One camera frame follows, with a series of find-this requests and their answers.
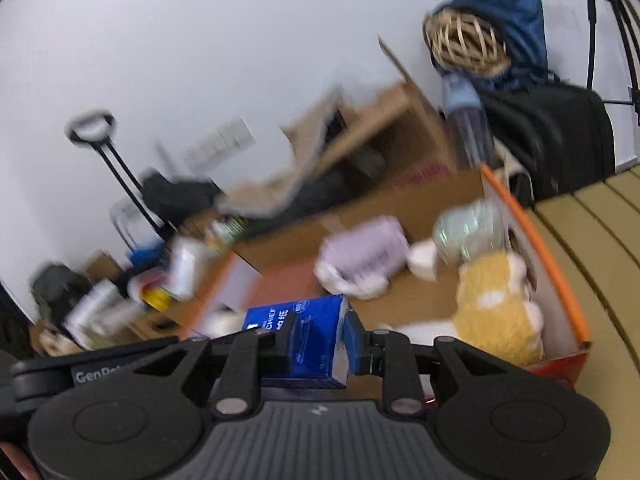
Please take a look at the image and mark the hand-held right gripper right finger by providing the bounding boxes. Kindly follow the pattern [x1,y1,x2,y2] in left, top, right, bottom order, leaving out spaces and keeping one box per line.
[345,311,533,419]

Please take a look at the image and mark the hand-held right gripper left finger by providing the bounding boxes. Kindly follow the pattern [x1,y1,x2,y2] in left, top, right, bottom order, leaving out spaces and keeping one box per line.
[117,331,292,419]

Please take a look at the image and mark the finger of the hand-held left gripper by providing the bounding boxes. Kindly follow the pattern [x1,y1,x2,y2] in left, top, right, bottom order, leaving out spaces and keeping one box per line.
[10,340,192,402]

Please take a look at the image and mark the blue carton box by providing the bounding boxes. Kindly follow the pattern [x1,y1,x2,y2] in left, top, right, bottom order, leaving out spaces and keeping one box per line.
[241,294,351,391]

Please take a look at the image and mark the purple fluffy plush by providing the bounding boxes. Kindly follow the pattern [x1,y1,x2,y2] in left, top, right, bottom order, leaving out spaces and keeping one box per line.
[314,216,410,302]

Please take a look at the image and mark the yellow and white hamster plush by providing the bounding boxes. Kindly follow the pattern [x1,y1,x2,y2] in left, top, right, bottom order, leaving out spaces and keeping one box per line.
[395,251,547,370]

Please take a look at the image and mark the iridescent sequin pouch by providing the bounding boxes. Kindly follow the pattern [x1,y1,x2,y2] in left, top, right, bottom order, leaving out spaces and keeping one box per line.
[431,199,507,265]

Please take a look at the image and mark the red cardboard box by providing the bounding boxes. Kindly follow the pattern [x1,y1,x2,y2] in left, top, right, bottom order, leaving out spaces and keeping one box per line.
[181,164,595,403]

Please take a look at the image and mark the white round soft object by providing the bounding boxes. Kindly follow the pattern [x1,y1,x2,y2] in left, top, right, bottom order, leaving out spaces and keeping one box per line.
[406,239,442,282]

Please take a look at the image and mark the white plastic bottle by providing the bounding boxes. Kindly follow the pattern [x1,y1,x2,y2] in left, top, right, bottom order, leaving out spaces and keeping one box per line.
[64,279,147,342]

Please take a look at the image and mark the small brown cardboard box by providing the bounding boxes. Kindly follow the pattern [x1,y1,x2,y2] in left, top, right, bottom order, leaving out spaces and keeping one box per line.
[80,210,241,351]

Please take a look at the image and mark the dark cloth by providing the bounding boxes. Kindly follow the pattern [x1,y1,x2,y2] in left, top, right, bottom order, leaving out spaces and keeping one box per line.
[31,264,92,323]

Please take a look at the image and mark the yellow small object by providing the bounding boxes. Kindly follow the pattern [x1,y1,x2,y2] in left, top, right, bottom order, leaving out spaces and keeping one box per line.
[141,284,174,312]

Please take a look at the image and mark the white paper packet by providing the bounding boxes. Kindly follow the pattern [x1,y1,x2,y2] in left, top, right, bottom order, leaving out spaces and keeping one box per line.
[166,236,217,302]

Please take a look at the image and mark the clear plastic container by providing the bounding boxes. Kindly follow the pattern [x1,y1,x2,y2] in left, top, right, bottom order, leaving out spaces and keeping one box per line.
[109,194,167,252]

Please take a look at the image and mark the small black bag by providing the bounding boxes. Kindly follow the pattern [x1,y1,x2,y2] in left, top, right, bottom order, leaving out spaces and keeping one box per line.
[141,169,225,227]

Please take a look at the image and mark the beige burlap bag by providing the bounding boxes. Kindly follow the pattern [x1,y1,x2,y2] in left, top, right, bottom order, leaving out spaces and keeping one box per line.
[216,86,347,218]

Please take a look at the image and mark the brown open cardboard box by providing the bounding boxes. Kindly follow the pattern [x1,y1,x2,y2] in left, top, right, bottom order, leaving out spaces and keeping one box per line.
[320,35,460,198]

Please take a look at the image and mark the blue water bottle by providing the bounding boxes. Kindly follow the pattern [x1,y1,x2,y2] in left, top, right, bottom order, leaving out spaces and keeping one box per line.
[441,72,497,170]

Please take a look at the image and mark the large black bag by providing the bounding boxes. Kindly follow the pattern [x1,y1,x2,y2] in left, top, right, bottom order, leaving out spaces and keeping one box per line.
[479,81,617,207]

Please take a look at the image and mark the woven wicker ball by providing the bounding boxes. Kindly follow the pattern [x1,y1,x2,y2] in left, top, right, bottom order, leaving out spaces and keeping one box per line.
[424,11,512,77]

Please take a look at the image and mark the dark blue cloth bag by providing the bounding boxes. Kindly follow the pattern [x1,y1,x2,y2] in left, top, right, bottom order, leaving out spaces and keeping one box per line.
[439,0,550,92]

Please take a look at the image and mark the white wall socket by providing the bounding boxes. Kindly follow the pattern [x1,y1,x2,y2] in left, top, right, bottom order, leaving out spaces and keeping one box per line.
[181,116,257,172]

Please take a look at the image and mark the black trolley handle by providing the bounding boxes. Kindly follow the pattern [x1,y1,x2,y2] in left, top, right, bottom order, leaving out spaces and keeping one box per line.
[64,109,167,242]

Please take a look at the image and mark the black camera tripod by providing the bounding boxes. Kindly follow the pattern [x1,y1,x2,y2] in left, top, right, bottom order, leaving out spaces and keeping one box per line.
[581,0,640,128]

